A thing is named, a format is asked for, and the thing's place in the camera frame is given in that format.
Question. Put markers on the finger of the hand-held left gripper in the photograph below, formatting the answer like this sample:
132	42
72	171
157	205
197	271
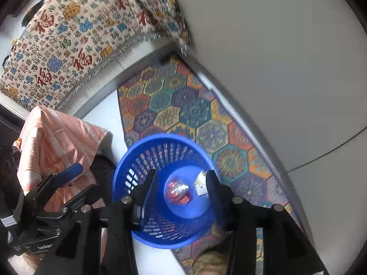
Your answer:
81	199
67	172

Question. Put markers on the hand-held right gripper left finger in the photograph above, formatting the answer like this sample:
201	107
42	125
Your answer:
144	196

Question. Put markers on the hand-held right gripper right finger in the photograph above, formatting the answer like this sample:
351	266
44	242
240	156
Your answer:
215	197

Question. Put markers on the blue plastic basket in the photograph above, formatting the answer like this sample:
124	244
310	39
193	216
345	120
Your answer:
189	213

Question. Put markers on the white paper wrapper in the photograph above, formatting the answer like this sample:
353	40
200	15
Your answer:
200	185

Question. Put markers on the orange striped tablecloth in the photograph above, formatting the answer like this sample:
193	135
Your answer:
51	143

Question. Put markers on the red and clear crumpled wrapper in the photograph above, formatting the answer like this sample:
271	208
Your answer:
177	192

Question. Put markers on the brown furry slipper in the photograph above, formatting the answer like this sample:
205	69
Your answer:
209	263

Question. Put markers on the colourful hexagon pattern rug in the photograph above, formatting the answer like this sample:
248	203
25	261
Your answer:
183	106

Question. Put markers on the beige printed blanket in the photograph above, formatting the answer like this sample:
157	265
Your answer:
71	34

